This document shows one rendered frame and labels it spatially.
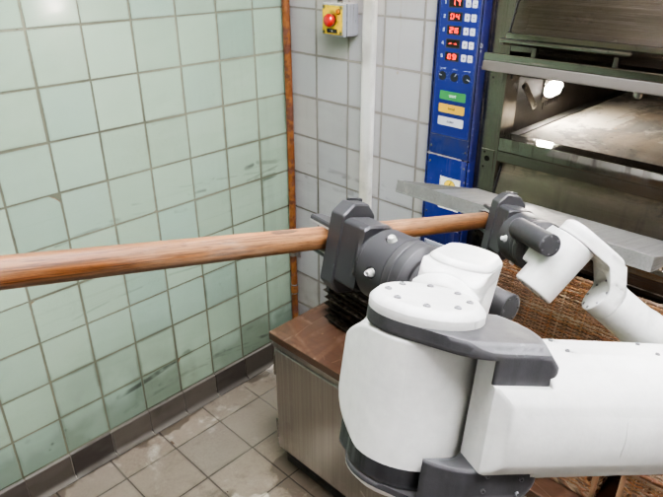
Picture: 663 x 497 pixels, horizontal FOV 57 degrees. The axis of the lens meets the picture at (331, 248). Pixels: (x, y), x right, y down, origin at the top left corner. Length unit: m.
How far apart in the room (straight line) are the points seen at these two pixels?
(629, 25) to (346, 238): 1.08
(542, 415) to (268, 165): 2.09
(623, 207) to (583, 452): 1.39
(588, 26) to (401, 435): 1.41
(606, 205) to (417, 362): 1.43
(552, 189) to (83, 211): 1.39
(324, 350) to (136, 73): 1.02
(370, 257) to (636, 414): 0.37
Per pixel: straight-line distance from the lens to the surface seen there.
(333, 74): 2.22
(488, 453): 0.40
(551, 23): 1.74
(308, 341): 1.91
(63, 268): 0.60
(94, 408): 2.36
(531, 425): 0.39
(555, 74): 1.59
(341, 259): 0.77
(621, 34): 1.67
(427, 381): 0.39
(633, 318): 1.01
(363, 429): 0.42
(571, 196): 1.82
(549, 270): 0.96
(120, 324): 2.25
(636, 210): 1.77
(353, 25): 2.10
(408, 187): 1.37
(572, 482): 1.56
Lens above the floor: 1.68
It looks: 27 degrees down
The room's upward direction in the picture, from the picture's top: straight up
